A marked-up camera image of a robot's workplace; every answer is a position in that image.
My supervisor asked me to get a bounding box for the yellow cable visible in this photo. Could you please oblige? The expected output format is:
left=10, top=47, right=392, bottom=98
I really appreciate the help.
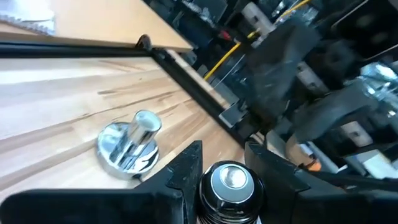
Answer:
left=203, top=0, right=312, bottom=81

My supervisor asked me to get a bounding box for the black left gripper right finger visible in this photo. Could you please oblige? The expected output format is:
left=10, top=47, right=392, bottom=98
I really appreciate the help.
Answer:
left=244, top=141, right=398, bottom=224

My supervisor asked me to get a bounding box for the beige folded cloth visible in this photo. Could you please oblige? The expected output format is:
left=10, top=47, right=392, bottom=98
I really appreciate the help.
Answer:
left=0, top=0, right=56, bottom=37

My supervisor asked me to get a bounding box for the tan wooden desk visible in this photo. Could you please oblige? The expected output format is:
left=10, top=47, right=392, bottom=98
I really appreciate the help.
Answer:
left=0, top=0, right=193, bottom=53

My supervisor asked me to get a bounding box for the black aluminium table frame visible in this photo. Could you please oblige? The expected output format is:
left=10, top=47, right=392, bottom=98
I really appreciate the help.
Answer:
left=0, top=34, right=249, bottom=147

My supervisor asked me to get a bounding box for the grey metal frame bracket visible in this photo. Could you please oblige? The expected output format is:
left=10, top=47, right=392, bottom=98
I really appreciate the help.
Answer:
left=218, top=101, right=248, bottom=129

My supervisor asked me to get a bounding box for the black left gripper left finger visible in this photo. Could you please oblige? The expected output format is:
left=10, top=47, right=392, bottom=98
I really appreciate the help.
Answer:
left=0, top=140, right=203, bottom=224

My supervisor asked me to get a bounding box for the white cup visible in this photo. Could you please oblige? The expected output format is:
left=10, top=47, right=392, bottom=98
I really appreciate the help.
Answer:
left=196, top=160, right=266, bottom=224

